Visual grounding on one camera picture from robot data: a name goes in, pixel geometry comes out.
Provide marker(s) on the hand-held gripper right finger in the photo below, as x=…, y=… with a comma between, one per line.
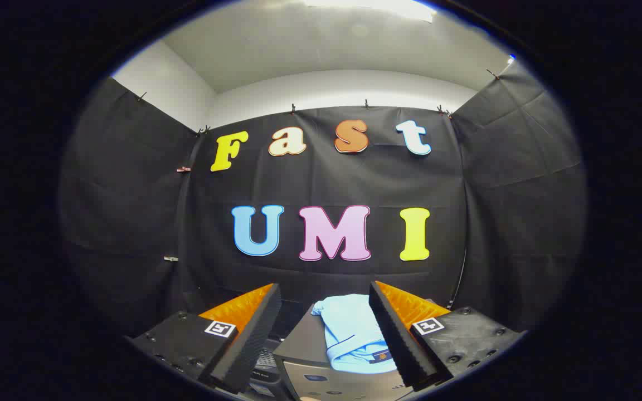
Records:
x=396, y=334

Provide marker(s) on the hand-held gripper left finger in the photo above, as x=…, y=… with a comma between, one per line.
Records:
x=254, y=334

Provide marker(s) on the light blue shirt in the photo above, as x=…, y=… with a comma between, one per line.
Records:
x=349, y=328

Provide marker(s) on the black backdrop cloth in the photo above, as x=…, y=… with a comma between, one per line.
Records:
x=326, y=178

